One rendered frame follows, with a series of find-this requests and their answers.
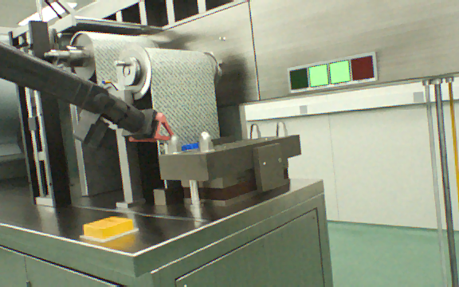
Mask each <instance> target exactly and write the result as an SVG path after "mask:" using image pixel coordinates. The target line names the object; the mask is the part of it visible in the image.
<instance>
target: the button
mask: <svg viewBox="0 0 459 287"><path fill-rule="evenodd" d="M130 230H133V224H132V220H131V219H128V218H117V217H110V218H106V219H103V220H100V221H97V222H93V223H88V224H84V236H89V237H93V238H99V239H105V238H110V237H112V236H115V235H117V234H122V233H123V232H126V231H130Z"/></svg>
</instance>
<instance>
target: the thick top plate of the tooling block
mask: <svg viewBox="0 0 459 287"><path fill-rule="evenodd" d="M271 144H280V149H281V157H282V160H283V159H288V158H291V157H294V156H297V155H301V146H300V135H292V136H286V137H277V138H276V137H275V136H270V137H262V138H260V139H254V140H251V139H247V140H240V141H235V142H234V143H227V144H223V145H214V150H215V151H208V152H198V151H200V150H199V147H198V148H193V149H189V150H184V151H183V152H182V153H177V154H162V155H159V165H160V171H161V179H162V180H190V181H210V180H214V179H218V178H221V177H224V176H227V175H232V174H235V173H238V172H241V171H246V170H249V169H252V168H254V163H253V149H252V148H253V147H260V146H263V145H271Z"/></svg>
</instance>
